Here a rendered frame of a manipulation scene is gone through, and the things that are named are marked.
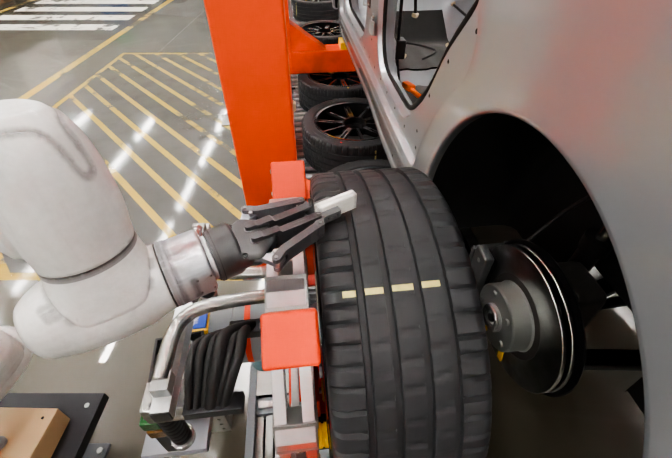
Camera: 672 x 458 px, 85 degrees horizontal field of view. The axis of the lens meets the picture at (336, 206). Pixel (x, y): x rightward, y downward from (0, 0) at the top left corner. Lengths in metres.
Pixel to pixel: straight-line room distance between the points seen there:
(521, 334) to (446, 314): 0.34
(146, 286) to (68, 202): 0.13
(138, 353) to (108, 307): 1.51
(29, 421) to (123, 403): 0.44
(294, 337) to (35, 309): 0.28
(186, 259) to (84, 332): 0.13
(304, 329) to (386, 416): 0.17
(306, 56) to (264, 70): 2.03
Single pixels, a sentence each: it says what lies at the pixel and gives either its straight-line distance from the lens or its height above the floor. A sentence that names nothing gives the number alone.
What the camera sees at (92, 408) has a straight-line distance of 1.58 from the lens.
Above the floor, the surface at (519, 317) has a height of 0.91.
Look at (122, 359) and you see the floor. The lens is 2.01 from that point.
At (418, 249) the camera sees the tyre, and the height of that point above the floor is 1.17.
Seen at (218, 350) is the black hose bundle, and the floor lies 1.05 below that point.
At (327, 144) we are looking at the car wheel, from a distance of 2.09.
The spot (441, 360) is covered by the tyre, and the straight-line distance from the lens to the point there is 0.57.
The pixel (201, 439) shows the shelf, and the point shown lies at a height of 0.45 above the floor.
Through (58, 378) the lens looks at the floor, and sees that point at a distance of 2.10.
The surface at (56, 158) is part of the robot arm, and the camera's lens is 0.42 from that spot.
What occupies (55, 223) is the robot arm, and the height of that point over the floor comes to 1.35.
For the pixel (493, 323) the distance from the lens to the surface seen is 0.93.
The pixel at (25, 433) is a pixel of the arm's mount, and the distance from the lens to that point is 1.54.
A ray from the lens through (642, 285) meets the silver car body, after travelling 0.51.
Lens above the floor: 1.58
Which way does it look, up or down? 41 degrees down
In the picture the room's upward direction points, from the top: straight up
